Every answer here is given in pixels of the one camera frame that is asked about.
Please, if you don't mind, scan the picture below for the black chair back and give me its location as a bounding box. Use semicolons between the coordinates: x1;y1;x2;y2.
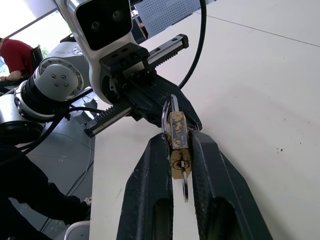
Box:
29;44;44;69

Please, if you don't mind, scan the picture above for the silver padlock key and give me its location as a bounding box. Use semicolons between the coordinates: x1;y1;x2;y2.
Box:
180;161;190;203

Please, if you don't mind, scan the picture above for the grey perforated metal panel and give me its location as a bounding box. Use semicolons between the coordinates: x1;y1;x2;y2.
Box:
136;0;201;39

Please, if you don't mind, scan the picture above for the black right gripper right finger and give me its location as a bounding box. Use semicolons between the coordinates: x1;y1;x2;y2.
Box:
186;129;274;240

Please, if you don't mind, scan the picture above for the white rounded seat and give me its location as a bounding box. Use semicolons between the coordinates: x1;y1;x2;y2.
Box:
64;220;91;240

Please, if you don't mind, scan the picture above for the person in red shirt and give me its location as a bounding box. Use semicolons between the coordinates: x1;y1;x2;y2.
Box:
0;37;35;83

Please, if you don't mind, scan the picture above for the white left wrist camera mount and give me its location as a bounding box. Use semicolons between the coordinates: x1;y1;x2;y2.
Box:
54;0;134;106

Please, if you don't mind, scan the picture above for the person in dark clothes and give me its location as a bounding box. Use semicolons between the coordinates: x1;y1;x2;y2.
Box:
0;142;93;240

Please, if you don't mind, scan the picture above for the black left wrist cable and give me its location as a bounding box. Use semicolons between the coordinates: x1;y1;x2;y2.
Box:
177;0;207;88

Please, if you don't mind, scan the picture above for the brass padlock with steel shackle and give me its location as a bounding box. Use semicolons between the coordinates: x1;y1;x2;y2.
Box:
160;94;193;180

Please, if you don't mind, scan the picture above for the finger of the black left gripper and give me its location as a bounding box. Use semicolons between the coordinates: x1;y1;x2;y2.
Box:
139;73;203;131
124;83;167;129

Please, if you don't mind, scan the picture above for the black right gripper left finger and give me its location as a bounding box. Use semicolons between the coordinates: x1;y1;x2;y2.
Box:
115;131;175;240

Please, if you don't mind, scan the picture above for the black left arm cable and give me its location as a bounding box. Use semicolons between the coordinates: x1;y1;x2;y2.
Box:
14;106;106;154

